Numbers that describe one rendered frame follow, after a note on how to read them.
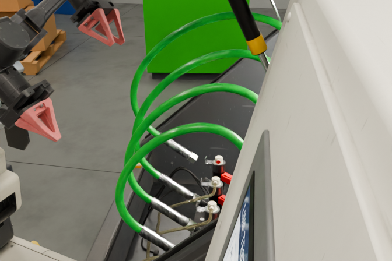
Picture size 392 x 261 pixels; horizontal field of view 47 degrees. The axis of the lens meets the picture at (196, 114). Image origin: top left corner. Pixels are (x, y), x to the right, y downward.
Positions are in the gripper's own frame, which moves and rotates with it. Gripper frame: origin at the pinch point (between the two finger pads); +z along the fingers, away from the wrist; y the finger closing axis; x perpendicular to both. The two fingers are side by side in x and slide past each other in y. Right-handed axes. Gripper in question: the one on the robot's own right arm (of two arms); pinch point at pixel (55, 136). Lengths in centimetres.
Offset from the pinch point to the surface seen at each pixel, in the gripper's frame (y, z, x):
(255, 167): 47, 16, -30
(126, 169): 16.0, 12.2, -8.4
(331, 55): 58, 12, -34
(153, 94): 17.9, 6.0, 7.3
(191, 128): 28.3, 13.4, -5.9
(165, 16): -129, -46, 311
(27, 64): -264, -103, 278
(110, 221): -15.8, 21.1, 9.8
